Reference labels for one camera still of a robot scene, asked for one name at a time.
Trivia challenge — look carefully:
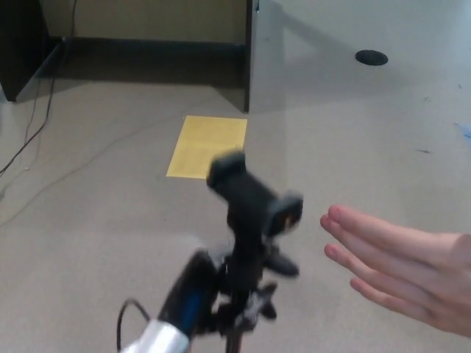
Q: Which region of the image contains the black tripod with phone holder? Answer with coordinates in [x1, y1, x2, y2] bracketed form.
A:
[205, 149, 305, 353]

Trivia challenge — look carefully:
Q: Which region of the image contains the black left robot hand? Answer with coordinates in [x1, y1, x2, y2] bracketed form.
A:
[157, 246, 300, 338]

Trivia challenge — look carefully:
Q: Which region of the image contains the thin grey cable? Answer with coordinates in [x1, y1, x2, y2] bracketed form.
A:
[0, 117, 185, 226]

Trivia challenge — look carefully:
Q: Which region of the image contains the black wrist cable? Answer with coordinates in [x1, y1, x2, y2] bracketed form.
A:
[116, 299, 152, 350]

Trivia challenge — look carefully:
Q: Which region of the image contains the black round floor cover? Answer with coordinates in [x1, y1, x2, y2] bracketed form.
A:
[355, 49, 389, 66]

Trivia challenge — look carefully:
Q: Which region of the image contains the black power cable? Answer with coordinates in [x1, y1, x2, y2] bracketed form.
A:
[0, 0, 78, 174]

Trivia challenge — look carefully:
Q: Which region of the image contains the bare person's hand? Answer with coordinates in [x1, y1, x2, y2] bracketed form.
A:
[319, 204, 471, 337]

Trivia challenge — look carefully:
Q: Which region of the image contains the yellow paper sheet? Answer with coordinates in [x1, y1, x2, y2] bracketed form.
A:
[166, 115, 248, 180]

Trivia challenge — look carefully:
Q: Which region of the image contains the dark wooden desk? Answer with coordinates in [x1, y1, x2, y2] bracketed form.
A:
[0, 0, 286, 113]

